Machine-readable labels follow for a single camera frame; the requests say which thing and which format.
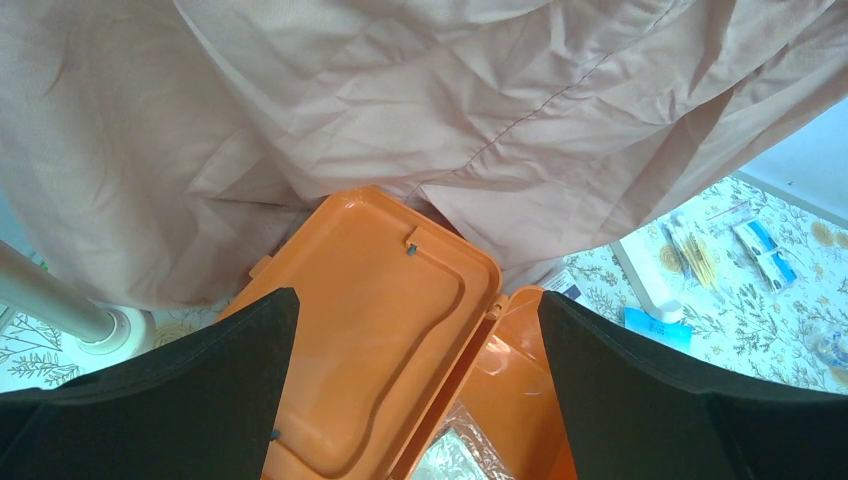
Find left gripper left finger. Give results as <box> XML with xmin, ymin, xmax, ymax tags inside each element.
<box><xmin>1</xmin><ymin>288</ymin><xmax>300</xmax><ymax>479</ymax></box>

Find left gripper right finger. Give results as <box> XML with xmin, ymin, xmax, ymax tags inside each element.
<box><xmin>538</xmin><ymin>291</ymin><xmax>847</xmax><ymax>479</ymax></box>

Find gauze pad packet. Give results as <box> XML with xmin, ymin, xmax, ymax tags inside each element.
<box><xmin>411</xmin><ymin>401</ymin><xmax>514</xmax><ymax>480</ymax></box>

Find orange plastic medicine box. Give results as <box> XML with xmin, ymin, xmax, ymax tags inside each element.
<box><xmin>227</xmin><ymin>187</ymin><xmax>576</xmax><ymax>479</ymax></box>

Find small clear blue bag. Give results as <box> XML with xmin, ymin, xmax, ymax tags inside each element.
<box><xmin>812</xmin><ymin>329</ymin><xmax>847</xmax><ymax>370</ymax></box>

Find alcohol wipes bag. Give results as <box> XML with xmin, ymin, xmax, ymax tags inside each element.
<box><xmin>707</xmin><ymin>201</ymin><xmax>801</xmax><ymax>294</ymax></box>

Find blue cotton swab pack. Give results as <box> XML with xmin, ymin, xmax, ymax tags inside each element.
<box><xmin>622</xmin><ymin>307</ymin><xmax>693</xmax><ymax>353</ymax></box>

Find white blue medicine sachet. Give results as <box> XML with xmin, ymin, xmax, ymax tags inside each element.
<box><xmin>539</xmin><ymin>269</ymin><xmax>582</xmax><ymax>301</ymax></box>

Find white rectangular box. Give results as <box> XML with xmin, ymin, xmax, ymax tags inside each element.
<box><xmin>610</xmin><ymin>232</ymin><xmax>684</xmax><ymax>324</ymax></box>

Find silver clothes rack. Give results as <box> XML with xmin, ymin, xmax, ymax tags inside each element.
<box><xmin>1</xmin><ymin>243</ymin><xmax>156</xmax><ymax>369</ymax></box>

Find pink fabric shorts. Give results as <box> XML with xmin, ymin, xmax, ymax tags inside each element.
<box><xmin>1</xmin><ymin>1</ymin><xmax>847</xmax><ymax>310</ymax></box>

